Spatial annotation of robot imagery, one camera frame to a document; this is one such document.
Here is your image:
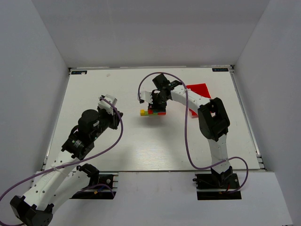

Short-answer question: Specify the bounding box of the yellow wood cube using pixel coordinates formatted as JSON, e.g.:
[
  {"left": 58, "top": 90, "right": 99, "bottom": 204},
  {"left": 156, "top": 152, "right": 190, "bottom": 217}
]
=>
[{"left": 140, "top": 109, "right": 145, "bottom": 116}]

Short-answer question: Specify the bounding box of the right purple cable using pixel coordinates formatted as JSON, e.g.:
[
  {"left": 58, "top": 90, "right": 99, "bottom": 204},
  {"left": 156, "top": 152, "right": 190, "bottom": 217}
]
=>
[{"left": 137, "top": 72, "right": 249, "bottom": 194}]

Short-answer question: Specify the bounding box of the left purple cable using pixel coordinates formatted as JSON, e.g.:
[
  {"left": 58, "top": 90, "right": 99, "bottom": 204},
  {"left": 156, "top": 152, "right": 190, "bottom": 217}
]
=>
[{"left": 0, "top": 95, "right": 124, "bottom": 223}]

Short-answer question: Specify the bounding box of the left blue corner label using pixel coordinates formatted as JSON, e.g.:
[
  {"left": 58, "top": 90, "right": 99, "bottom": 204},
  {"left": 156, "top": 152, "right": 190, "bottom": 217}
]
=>
[{"left": 71, "top": 71, "right": 87, "bottom": 75}]

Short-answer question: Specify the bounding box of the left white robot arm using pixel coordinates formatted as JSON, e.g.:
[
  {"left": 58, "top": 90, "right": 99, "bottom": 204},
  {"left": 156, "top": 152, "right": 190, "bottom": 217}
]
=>
[{"left": 10, "top": 99, "right": 123, "bottom": 226}]

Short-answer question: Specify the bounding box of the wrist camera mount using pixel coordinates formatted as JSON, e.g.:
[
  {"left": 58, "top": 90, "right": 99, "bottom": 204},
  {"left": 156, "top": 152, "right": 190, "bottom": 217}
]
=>
[
  {"left": 137, "top": 91, "right": 153, "bottom": 104},
  {"left": 98, "top": 94, "right": 117, "bottom": 115}
]

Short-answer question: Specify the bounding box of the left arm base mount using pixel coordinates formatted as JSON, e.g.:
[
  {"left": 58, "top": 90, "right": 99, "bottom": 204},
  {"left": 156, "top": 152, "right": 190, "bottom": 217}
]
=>
[{"left": 71, "top": 172, "right": 118, "bottom": 200}]

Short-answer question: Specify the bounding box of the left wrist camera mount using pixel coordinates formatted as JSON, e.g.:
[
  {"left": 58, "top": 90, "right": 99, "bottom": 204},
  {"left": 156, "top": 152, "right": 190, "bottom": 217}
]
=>
[{"left": 98, "top": 94, "right": 117, "bottom": 115}]

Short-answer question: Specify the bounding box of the purple cable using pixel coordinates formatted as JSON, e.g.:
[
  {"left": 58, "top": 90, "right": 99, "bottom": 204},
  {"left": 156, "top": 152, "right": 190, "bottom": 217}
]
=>
[
  {"left": 137, "top": 72, "right": 249, "bottom": 194},
  {"left": 0, "top": 95, "right": 124, "bottom": 223}
]

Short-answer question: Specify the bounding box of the right blue corner label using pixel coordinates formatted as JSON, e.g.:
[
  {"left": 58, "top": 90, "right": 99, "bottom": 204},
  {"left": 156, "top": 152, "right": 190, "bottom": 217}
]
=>
[{"left": 212, "top": 68, "right": 229, "bottom": 72}]

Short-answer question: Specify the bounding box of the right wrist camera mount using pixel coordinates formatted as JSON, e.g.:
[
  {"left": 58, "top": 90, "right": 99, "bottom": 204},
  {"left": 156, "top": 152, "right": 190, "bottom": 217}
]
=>
[{"left": 137, "top": 91, "right": 153, "bottom": 104}]

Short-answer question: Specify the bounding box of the red plastic bin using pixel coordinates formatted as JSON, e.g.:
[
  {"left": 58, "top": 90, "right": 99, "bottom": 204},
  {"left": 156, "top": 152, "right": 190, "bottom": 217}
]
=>
[{"left": 187, "top": 83, "right": 211, "bottom": 118}]

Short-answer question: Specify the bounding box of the blue corner label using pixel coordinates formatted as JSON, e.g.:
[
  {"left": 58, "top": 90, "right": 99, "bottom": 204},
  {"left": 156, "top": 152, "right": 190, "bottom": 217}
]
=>
[
  {"left": 212, "top": 68, "right": 229, "bottom": 72},
  {"left": 71, "top": 71, "right": 87, "bottom": 75}
]

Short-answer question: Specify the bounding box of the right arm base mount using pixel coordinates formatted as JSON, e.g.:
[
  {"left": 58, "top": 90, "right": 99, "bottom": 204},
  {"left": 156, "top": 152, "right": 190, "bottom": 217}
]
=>
[{"left": 192, "top": 173, "right": 242, "bottom": 201}]

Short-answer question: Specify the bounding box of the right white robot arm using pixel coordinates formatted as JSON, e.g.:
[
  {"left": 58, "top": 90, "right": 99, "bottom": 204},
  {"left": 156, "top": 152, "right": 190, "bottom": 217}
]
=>
[{"left": 140, "top": 73, "right": 233, "bottom": 187}]

